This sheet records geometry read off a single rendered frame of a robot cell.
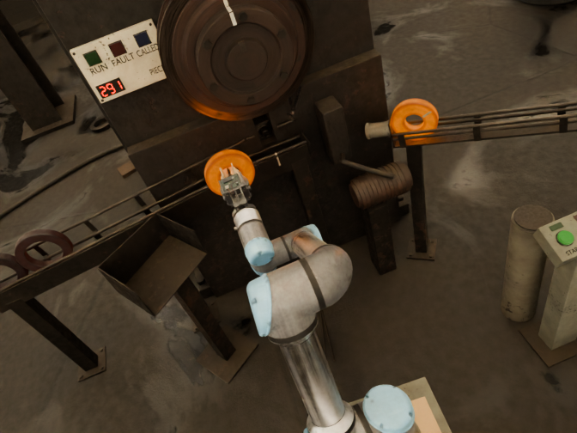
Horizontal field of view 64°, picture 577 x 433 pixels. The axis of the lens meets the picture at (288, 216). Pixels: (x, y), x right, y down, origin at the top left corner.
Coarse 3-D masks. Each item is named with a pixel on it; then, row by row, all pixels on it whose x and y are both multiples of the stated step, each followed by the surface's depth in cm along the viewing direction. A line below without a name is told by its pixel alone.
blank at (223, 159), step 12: (216, 156) 141; (228, 156) 141; (240, 156) 142; (204, 168) 144; (216, 168) 142; (240, 168) 145; (252, 168) 146; (216, 180) 145; (252, 180) 149; (216, 192) 148
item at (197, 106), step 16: (176, 0) 125; (304, 0) 136; (176, 16) 128; (304, 16) 138; (160, 32) 129; (160, 48) 132; (304, 64) 148; (176, 80) 139; (192, 96) 144; (288, 96) 154; (208, 112) 148; (256, 112) 154
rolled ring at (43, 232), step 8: (32, 232) 161; (40, 232) 162; (48, 232) 163; (56, 232) 165; (24, 240) 160; (32, 240) 161; (40, 240) 162; (48, 240) 163; (56, 240) 164; (64, 240) 166; (16, 248) 161; (24, 248) 162; (64, 248) 167; (72, 248) 170; (16, 256) 163; (24, 256) 164; (72, 256) 171; (24, 264) 166; (32, 264) 167; (40, 264) 170; (48, 264) 171
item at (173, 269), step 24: (144, 240) 159; (168, 240) 165; (192, 240) 155; (120, 264) 154; (144, 264) 161; (168, 264) 158; (192, 264) 154; (120, 288) 146; (144, 288) 154; (168, 288) 151; (192, 288) 165; (192, 312) 169; (216, 336) 184; (240, 336) 201; (216, 360) 196; (240, 360) 193
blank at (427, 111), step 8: (400, 104) 159; (408, 104) 156; (416, 104) 155; (424, 104) 155; (400, 112) 159; (408, 112) 158; (416, 112) 157; (424, 112) 156; (432, 112) 155; (392, 120) 162; (400, 120) 161; (424, 120) 158; (432, 120) 158; (400, 128) 164; (408, 128) 163; (416, 128) 163; (424, 128) 161; (432, 128) 160
